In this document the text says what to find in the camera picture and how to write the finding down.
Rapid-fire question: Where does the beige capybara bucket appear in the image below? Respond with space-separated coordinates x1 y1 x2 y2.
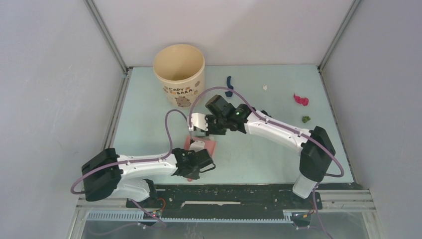
153 44 206 108

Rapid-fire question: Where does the right aluminium frame post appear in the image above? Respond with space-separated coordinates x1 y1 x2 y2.
317 0 363 73

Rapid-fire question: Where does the aluminium frame post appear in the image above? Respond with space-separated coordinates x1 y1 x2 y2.
84 0 129 74
317 0 363 73

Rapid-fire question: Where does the magenta paper scrap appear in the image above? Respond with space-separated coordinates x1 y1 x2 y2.
293 94 310 106

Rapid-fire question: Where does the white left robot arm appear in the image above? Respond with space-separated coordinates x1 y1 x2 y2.
81 148 216 208

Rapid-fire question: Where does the pink plastic dustpan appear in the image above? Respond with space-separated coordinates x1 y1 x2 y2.
184 136 216 182

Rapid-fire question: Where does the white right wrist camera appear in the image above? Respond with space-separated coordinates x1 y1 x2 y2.
187 113 208 137

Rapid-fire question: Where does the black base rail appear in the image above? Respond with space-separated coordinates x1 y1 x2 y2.
139 184 322 219

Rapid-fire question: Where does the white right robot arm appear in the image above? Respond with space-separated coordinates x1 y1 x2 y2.
204 95 336 208

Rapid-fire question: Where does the grey cable duct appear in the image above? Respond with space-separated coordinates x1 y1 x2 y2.
85 210 311 224

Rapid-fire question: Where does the green paper scrap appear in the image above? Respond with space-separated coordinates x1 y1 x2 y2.
302 116 311 123

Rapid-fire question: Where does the long dark blue scrap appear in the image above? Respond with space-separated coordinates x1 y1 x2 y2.
225 76 234 98

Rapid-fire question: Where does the left aluminium frame post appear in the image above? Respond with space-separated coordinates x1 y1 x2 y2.
84 0 129 74

